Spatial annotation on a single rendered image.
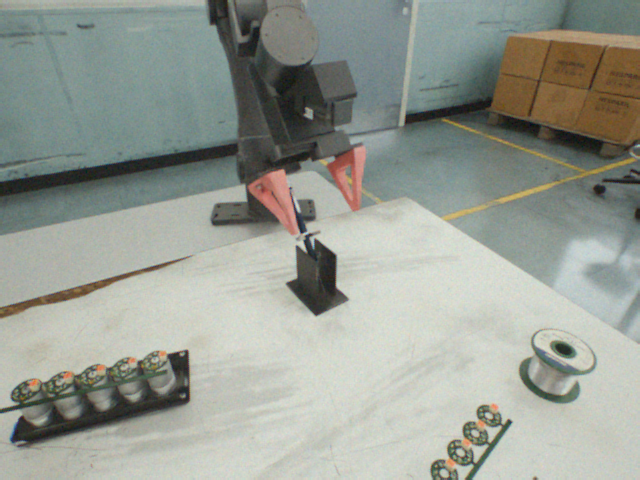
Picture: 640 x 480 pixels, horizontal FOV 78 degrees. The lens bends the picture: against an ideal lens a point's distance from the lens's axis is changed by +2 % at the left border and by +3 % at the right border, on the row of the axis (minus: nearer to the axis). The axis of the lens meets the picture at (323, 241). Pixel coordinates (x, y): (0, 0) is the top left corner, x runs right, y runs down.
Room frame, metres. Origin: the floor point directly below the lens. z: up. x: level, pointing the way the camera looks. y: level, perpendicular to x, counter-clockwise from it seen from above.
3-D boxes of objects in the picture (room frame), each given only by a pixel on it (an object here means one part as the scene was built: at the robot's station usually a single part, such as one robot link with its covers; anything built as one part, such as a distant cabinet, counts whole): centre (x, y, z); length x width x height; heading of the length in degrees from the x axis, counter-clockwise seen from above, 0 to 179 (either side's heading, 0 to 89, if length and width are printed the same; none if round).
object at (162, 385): (0.26, 0.17, 0.79); 0.02 x 0.02 x 0.05
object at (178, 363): (0.26, 0.23, 0.76); 0.16 x 0.07 x 0.01; 107
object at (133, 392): (0.25, 0.20, 0.79); 0.02 x 0.02 x 0.05
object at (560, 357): (0.28, -0.26, 0.78); 0.06 x 0.06 x 0.05
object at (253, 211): (0.67, 0.12, 0.79); 0.20 x 0.07 x 0.08; 95
